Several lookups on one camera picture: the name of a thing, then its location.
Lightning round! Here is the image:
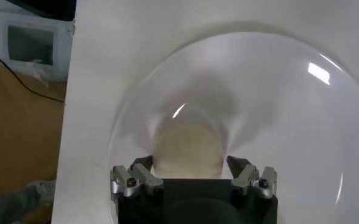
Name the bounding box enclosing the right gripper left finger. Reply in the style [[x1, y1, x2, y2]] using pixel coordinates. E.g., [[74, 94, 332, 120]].
[[110, 155, 165, 201]]

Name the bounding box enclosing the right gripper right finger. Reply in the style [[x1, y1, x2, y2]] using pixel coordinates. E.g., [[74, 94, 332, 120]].
[[226, 155, 278, 200]]

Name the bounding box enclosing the white steamed baozi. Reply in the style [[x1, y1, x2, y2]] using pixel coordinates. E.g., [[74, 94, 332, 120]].
[[152, 123, 225, 180]]

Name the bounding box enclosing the large white plate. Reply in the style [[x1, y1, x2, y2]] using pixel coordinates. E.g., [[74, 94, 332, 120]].
[[105, 30, 359, 224]]

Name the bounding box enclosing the white box with window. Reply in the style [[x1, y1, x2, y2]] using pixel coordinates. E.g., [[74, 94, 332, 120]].
[[0, 9, 76, 83]]

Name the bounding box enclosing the thin black floor cable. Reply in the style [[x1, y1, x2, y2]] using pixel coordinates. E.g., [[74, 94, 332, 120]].
[[0, 44, 66, 104]]

